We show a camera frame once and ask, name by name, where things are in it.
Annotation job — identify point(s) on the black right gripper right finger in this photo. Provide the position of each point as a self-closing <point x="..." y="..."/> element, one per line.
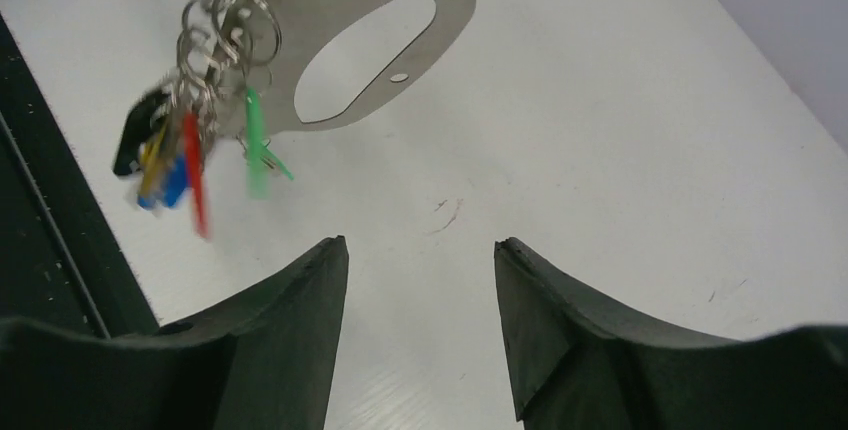
<point x="580" y="359"/>

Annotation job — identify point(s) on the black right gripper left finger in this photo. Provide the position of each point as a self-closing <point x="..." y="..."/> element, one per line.
<point x="263" y="358"/>

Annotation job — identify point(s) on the green tag key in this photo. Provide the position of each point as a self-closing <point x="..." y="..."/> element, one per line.
<point x="260" y="159"/>

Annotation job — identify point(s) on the light blue tag key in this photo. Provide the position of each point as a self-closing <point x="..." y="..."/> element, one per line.
<point x="168" y="189"/>

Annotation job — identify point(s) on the red tag key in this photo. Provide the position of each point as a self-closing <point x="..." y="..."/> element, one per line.
<point x="194" y="168"/>

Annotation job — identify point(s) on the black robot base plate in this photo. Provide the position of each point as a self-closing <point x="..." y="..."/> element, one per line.
<point x="60" y="262"/>

